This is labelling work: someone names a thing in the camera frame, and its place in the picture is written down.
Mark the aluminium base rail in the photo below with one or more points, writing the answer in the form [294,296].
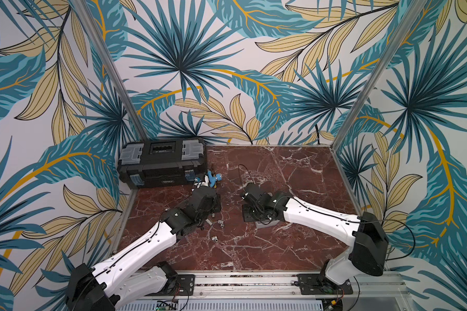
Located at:
[278,290]

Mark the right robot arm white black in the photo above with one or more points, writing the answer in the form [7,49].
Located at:
[365,238]

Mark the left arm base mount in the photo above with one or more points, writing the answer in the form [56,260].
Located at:
[176,284]

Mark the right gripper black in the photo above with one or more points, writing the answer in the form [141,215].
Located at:
[251,192]

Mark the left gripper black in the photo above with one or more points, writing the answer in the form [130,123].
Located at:
[216,204]

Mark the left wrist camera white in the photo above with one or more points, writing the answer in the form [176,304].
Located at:
[201,181]

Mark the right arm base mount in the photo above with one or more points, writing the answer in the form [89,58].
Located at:
[317,284]

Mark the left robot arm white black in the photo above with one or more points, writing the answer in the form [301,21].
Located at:
[117,281]

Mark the black plastic toolbox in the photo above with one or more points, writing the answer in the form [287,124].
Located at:
[162,163]

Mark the translucent plastic storage box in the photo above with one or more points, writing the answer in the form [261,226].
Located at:
[266,224]

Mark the blue toy figure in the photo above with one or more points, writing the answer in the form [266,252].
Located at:
[213,179]

